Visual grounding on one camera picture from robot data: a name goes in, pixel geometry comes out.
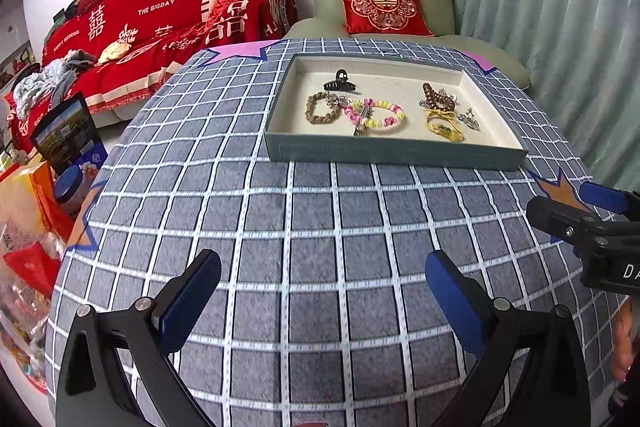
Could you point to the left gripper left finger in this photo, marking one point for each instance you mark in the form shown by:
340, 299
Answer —
182, 300

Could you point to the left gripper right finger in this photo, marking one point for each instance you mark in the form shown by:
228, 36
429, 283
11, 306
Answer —
465, 304

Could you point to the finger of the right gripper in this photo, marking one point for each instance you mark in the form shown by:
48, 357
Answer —
604, 197
557, 219

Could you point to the silver pendant keychain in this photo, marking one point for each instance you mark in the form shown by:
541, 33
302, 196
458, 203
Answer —
469, 119

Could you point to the black hair claw clip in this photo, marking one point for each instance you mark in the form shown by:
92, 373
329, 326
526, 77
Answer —
340, 83

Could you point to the green jewelry tray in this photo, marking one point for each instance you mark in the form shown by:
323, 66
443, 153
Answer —
403, 112

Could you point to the person right hand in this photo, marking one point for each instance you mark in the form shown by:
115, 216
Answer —
623, 354

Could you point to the grey checkered tablecloth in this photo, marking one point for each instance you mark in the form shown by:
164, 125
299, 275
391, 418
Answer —
323, 312

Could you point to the red plastic bag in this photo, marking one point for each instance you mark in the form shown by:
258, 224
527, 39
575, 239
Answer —
35, 267

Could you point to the blue lid jar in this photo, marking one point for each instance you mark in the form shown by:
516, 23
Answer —
73, 185

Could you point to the orange gift box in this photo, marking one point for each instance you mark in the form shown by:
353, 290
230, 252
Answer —
28, 202

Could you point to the landscape photo box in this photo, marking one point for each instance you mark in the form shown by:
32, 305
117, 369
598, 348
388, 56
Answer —
67, 136

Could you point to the green curtain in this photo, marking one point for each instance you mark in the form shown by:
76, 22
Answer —
582, 57

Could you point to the grey clothes pile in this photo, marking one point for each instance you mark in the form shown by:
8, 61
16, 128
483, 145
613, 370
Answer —
54, 79

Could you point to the red embroidered cushion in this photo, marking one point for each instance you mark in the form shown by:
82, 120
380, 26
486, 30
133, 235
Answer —
387, 17

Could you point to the red wedding bed cover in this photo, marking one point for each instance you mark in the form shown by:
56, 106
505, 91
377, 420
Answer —
162, 35

